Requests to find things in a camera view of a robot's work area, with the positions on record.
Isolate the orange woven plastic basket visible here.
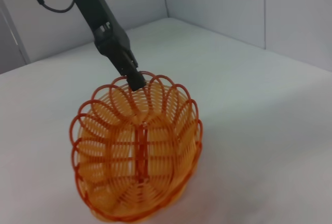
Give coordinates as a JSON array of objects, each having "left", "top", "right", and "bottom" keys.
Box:
[{"left": 69, "top": 71, "right": 203, "bottom": 223}]

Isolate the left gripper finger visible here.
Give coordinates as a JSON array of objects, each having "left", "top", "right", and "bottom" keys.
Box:
[{"left": 114, "top": 49, "right": 146, "bottom": 92}]

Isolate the black cable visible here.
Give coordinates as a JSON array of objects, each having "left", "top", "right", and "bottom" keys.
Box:
[{"left": 38, "top": 0, "right": 76, "bottom": 13}]

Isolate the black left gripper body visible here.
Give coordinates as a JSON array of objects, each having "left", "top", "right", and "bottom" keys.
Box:
[{"left": 64, "top": 0, "right": 130, "bottom": 64}]

